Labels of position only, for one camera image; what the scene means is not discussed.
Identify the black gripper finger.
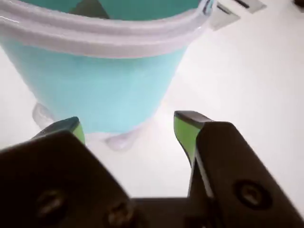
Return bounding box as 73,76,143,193
0,116,136,228
174,110,304,228

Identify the teal whale-shaped bin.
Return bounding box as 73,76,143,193
0,0,212,152

